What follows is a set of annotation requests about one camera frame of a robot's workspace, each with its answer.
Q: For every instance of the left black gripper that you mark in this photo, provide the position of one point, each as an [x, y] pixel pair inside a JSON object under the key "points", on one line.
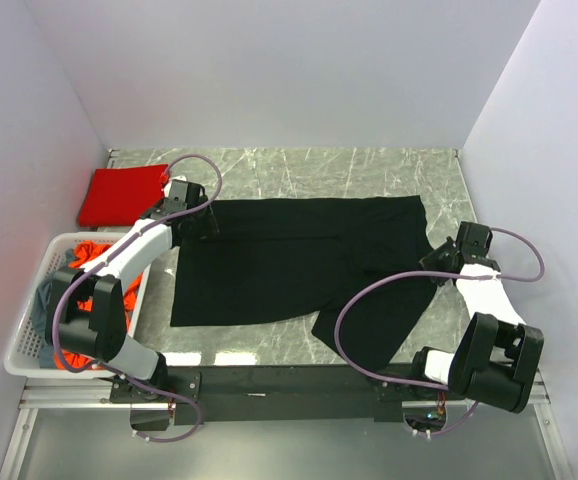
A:
{"points": [[205, 228]]}

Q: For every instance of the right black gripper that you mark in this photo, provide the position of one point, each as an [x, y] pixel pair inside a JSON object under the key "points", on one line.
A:
{"points": [[429, 262]]}

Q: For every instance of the black t shirt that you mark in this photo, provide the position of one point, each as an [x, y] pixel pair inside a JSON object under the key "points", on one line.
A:
{"points": [[351, 262]]}

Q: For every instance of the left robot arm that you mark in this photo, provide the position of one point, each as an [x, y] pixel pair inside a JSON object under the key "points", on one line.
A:
{"points": [[135, 251]]}

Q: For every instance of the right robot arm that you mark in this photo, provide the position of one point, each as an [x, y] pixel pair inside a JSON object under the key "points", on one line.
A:
{"points": [[498, 355]]}

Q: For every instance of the folded red t shirt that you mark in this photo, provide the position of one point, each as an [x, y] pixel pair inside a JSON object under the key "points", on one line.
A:
{"points": [[117, 197]]}

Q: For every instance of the orange t shirt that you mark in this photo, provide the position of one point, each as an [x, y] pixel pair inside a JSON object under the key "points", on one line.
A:
{"points": [[90, 311]]}

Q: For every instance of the grey blue t shirt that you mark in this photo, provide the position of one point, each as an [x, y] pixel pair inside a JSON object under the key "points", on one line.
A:
{"points": [[38, 318]]}

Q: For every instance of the black base beam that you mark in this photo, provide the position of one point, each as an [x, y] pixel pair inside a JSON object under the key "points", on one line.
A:
{"points": [[311, 392]]}

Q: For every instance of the white plastic laundry basket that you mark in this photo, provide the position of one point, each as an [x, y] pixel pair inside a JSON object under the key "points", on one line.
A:
{"points": [[22, 356]]}

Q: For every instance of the aluminium frame rail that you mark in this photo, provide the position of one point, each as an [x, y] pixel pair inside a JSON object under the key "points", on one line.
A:
{"points": [[147, 411]]}

